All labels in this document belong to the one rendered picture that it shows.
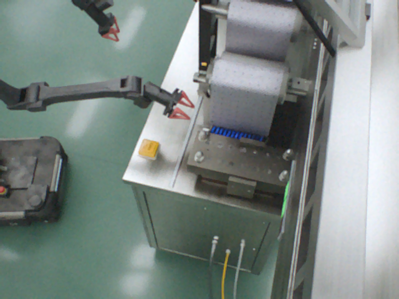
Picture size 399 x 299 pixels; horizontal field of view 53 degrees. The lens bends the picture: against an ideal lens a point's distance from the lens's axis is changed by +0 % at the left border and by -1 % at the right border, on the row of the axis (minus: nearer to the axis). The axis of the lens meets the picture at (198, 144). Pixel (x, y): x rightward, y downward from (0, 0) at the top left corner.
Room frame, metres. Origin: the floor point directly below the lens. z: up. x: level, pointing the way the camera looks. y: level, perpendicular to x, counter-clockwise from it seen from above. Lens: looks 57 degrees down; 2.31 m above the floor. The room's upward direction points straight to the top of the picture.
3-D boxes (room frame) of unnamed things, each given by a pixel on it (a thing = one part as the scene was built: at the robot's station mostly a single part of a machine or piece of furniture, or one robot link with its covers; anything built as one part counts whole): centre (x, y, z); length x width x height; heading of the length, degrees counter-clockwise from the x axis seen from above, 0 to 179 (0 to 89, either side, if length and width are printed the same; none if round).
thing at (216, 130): (0.88, -0.16, 1.03); 0.21 x 0.04 x 0.03; 75
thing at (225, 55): (1.08, -0.21, 1.17); 0.26 x 0.12 x 0.12; 75
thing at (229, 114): (0.90, -0.16, 1.11); 0.23 x 0.01 x 0.18; 75
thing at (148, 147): (0.90, 0.21, 0.91); 0.07 x 0.07 x 0.02; 75
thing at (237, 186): (0.68, -0.16, 0.96); 0.10 x 0.03 x 0.11; 75
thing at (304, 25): (1.16, -0.41, 1.33); 0.07 x 0.07 x 0.07; 75
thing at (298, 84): (0.92, -0.35, 1.28); 0.06 x 0.05 x 0.02; 75
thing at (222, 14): (1.24, -0.10, 1.33); 0.06 x 0.06 x 0.06; 75
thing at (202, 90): (1.04, -0.03, 1.05); 0.06 x 0.05 x 0.31; 75
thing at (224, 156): (0.78, -0.17, 1.00); 0.40 x 0.16 x 0.06; 75
